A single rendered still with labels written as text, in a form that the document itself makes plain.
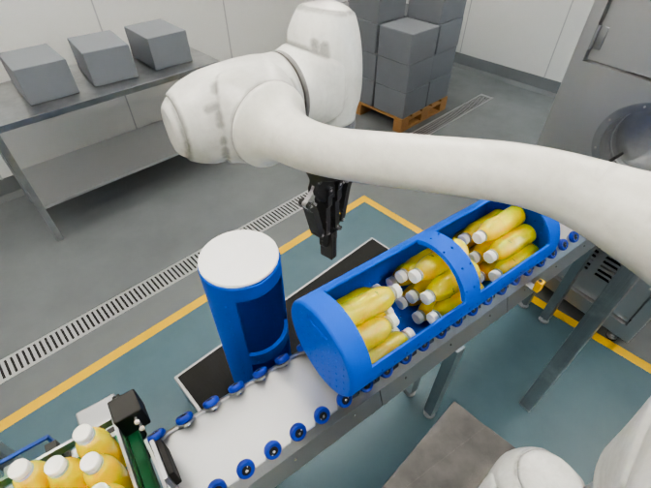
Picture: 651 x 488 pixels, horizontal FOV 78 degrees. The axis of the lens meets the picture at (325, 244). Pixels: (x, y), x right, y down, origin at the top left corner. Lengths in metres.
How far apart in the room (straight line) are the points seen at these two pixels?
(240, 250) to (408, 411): 1.27
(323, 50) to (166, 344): 2.20
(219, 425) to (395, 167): 0.96
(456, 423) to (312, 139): 0.88
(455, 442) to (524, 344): 1.60
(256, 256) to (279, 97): 0.99
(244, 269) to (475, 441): 0.83
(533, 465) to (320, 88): 0.69
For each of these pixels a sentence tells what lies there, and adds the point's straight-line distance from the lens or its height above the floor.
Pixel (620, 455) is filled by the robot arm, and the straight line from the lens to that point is 0.34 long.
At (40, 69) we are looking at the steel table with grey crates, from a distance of 3.20.
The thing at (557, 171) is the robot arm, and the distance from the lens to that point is 0.43.
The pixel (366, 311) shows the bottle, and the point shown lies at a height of 1.18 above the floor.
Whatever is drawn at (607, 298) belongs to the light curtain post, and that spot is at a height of 0.89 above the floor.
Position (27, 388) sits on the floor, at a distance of 2.76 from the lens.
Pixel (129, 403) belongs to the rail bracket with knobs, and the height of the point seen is 1.00.
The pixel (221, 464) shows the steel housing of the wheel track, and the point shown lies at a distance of 1.19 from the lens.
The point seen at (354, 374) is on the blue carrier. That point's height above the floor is 1.15.
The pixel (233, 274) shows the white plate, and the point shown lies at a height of 1.04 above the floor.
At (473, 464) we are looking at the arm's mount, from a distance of 1.11.
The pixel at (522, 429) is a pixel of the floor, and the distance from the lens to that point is 2.38.
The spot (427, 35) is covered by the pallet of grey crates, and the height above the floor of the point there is 0.88.
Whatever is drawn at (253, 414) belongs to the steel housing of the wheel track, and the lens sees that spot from 1.22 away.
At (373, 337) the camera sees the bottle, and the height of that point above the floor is 1.14.
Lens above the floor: 2.03
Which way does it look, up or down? 44 degrees down
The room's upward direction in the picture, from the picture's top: straight up
